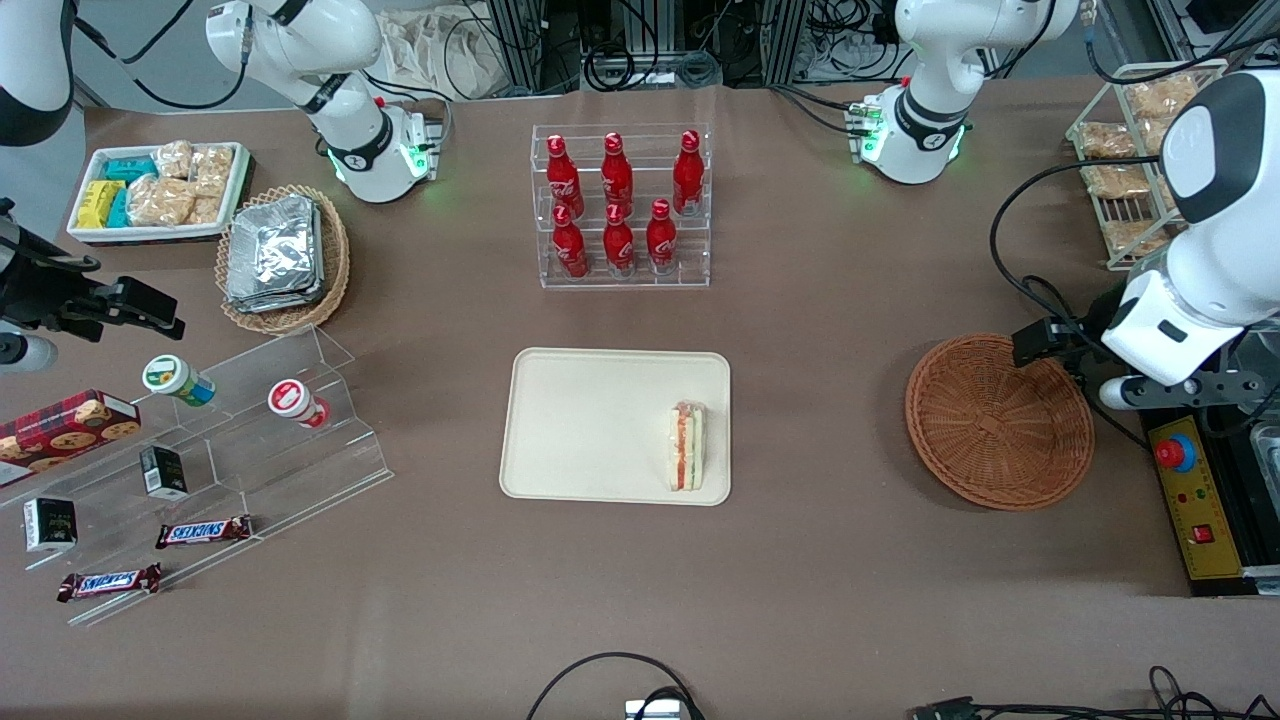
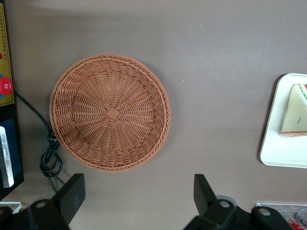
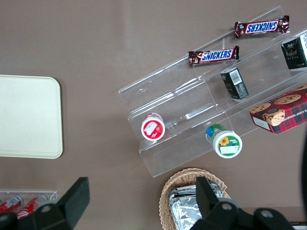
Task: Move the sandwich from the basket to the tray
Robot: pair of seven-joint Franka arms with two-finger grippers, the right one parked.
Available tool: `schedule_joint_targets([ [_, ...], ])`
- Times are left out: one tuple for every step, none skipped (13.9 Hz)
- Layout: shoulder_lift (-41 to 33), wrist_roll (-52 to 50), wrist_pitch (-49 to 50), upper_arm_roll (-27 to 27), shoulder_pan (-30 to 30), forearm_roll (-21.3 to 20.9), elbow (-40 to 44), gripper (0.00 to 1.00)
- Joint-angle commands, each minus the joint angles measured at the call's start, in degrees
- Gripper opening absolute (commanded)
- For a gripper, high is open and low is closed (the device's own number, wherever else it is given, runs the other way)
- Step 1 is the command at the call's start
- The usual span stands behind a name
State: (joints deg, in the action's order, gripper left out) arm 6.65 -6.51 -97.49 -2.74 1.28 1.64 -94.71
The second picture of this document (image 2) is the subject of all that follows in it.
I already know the knotted black cable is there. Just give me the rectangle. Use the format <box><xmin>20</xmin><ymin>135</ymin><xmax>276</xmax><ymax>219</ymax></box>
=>
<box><xmin>14</xmin><ymin>92</ymin><xmax>66</xmax><ymax>193</ymax></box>

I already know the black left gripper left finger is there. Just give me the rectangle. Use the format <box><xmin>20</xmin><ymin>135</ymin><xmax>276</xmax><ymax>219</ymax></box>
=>
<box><xmin>0</xmin><ymin>173</ymin><xmax>86</xmax><ymax>230</ymax></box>

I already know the beige plastic tray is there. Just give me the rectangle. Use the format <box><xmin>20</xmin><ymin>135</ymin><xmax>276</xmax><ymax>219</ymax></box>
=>
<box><xmin>259</xmin><ymin>72</ymin><xmax>307</xmax><ymax>169</ymax></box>

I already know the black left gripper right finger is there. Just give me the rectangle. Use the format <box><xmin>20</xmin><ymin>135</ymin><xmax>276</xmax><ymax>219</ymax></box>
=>
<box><xmin>184</xmin><ymin>173</ymin><xmax>295</xmax><ymax>230</ymax></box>

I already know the white wire rack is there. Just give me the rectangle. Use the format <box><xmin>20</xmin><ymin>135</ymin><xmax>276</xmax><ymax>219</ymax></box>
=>
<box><xmin>0</xmin><ymin>201</ymin><xmax>23</xmax><ymax>215</ymax></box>

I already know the triangle sandwich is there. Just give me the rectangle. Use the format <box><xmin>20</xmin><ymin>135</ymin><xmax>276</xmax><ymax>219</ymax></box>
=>
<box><xmin>278</xmin><ymin>82</ymin><xmax>307</xmax><ymax>140</ymax></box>

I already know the round brown wicker basket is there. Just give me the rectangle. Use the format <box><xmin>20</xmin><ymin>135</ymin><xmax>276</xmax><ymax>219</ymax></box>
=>
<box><xmin>48</xmin><ymin>53</ymin><xmax>172</xmax><ymax>173</ymax></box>

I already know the yellow control box red button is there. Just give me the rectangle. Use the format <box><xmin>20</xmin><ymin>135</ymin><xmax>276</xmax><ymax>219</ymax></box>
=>
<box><xmin>0</xmin><ymin>0</ymin><xmax>25</xmax><ymax>202</ymax></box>

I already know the clear acrylic bottle rack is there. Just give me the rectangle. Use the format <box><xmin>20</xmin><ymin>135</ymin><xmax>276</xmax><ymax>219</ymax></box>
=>
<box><xmin>256</xmin><ymin>202</ymin><xmax>307</xmax><ymax>230</ymax></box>

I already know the yellow emergency stop box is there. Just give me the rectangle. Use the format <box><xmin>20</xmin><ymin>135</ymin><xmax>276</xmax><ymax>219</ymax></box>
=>
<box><xmin>0</xmin><ymin>2</ymin><xmax>15</xmax><ymax>107</ymax></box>

